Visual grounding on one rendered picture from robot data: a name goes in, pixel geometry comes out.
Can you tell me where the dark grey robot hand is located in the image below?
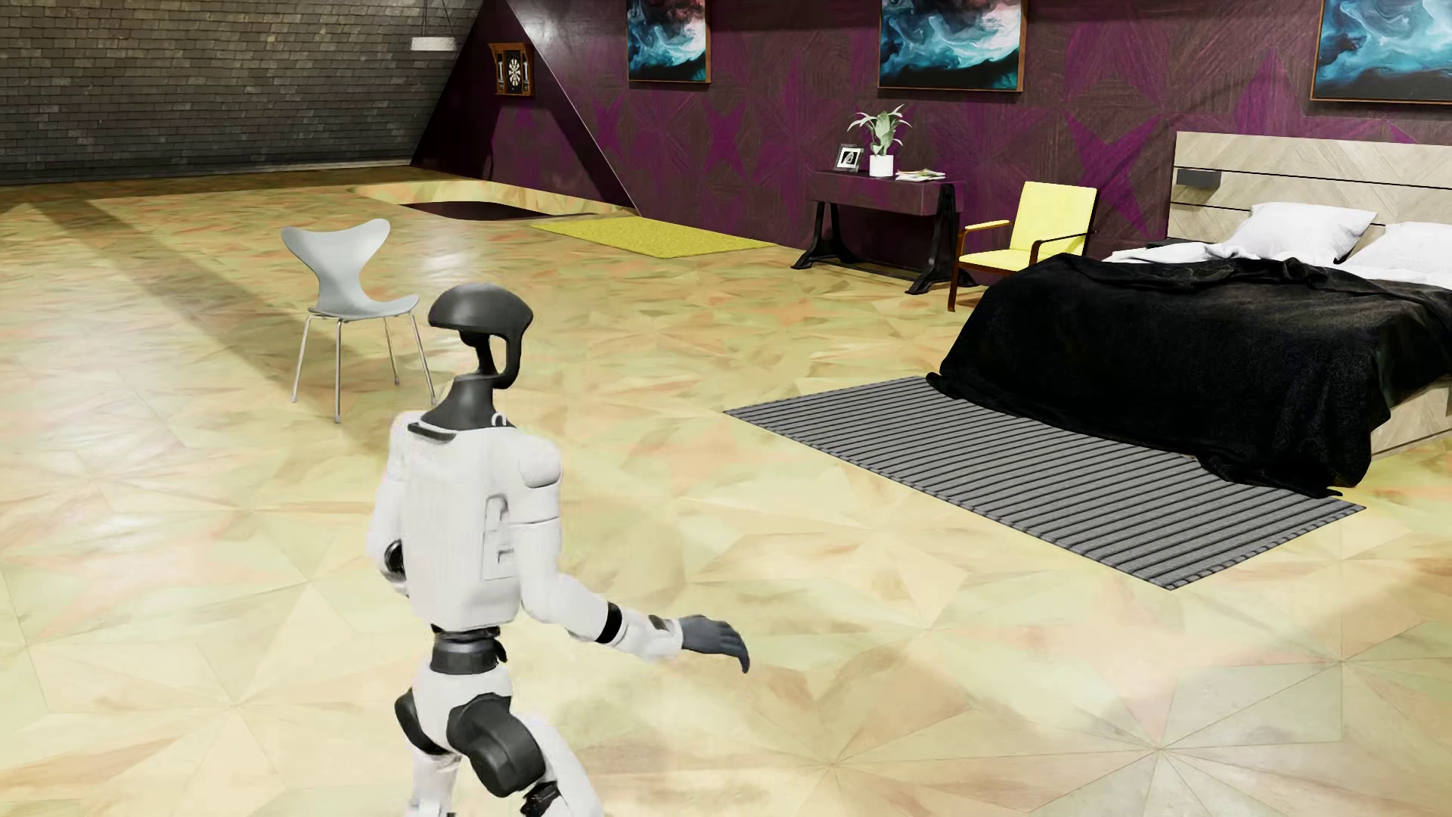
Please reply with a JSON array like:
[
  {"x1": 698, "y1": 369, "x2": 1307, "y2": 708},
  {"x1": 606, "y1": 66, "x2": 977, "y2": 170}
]
[{"x1": 678, "y1": 615, "x2": 752, "y2": 676}]

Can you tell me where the black robot head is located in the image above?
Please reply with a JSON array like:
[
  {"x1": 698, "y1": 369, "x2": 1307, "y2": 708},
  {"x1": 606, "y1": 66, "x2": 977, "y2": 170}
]
[{"x1": 427, "y1": 284, "x2": 535, "y2": 393}]

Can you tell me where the grey shell chair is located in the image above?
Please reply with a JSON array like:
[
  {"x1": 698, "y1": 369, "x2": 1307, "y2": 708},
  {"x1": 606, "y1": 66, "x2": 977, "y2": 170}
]
[{"x1": 280, "y1": 218, "x2": 438, "y2": 426}]

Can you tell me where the white and black right robot leg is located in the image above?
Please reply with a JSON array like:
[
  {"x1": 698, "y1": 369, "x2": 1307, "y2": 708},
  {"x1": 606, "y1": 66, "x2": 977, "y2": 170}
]
[{"x1": 445, "y1": 667, "x2": 605, "y2": 817}]

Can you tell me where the white and black robot leg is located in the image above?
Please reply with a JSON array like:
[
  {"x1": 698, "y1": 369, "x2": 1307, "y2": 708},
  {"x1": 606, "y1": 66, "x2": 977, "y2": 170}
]
[
  {"x1": 393, "y1": 669, "x2": 464, "y2": 817},
  {"x1": 445, "y1": 667, "x2": 605, "y2": 817}
]

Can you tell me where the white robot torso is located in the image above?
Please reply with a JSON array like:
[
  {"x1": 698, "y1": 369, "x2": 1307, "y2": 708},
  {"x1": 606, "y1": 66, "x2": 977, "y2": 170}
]
[{"x1": 389, "y1": 377, "x2": 565, "y2": 676}]

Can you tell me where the white and black left robot leg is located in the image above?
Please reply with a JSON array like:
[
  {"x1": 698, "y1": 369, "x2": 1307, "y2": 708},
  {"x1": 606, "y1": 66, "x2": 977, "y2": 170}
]
[{"x1": 393, "y1": 669, "x2": 464, "y2": 817}]

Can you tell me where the grey striped rug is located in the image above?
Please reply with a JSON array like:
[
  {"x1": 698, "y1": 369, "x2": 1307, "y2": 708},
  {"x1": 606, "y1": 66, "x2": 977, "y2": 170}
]
[{"x1": 722, "y1": 375, "x2": 1367, "y2": 592}]

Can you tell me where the yellow rug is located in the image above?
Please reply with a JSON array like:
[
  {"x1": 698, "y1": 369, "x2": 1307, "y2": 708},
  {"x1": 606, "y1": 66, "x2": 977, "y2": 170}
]
[{"x1": 529, "y1": 214, "x2": 780, "y2": 260}]

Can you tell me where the dark purple console table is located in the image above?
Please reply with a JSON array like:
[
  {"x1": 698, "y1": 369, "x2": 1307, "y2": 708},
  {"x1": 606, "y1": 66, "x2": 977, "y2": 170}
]
[{"x1": 790, "y1": 168, "x2": 968, "y2": 297}]

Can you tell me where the dark purple rug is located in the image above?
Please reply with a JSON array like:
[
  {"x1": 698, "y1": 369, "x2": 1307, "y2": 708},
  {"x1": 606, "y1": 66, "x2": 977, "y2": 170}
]
[{"x1": 399, "y1": 200, "x2": 557, "y2": 222}]

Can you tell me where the yellow armchair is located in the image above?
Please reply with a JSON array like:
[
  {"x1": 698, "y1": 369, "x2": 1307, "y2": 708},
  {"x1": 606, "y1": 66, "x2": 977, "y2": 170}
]
[{"x1": 947, "y1": 180, "x2": 1100, "y2": 312}]

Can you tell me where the potted green plant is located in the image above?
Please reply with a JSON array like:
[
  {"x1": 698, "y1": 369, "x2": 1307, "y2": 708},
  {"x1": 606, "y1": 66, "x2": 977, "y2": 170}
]
[{"x1": 847, "y1": 104, "x2": 914, "y2": 179}]

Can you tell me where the black bed blanket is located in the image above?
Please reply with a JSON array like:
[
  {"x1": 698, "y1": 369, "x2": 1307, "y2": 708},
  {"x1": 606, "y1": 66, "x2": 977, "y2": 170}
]
[{"x1": 926, "y1": 253, "x2": 1452, "y2": 499}]

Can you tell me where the dartboard in wooden cabinet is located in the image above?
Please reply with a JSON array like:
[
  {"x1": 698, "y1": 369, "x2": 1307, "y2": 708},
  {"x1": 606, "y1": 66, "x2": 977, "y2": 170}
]
[{"x1": 489, "y1": 42, "x2": 535, "y2": 99}]

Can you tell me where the hanging white ceiling lamp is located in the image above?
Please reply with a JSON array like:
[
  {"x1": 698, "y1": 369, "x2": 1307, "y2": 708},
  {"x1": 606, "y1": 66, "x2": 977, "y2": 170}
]
[{"x1": 409, "y1": 0, "x2": 460, "y2": 54}]

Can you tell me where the bed with wooden headboard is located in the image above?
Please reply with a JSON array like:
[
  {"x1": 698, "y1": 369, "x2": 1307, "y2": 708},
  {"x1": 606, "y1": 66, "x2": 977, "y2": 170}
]
[{"x1": 1106, "y1": 130, "x2": 1452, "y2": 458}]

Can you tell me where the white pillow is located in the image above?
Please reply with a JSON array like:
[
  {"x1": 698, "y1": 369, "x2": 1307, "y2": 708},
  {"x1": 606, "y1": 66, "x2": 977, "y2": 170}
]
[
  {"x1": 1341, "y1": 220, "x2": 1452, "y2": 278},
  {"x1": 1223, "y1": 202, "x2": 1379, "y2": 267}
]

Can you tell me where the blue swirl wall painting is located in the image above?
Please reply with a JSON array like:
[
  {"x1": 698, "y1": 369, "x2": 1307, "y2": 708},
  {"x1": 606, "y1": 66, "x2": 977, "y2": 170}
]
[
  {"x1": 878, "y1": 0, "x2": 1029, "y2": 95},
  {"x1": 626, "y1": 0, "x2": 714, "y2": 86},
  {"x1": 1309, "y1": 0, "x2": 1452, "y2": 106}
]

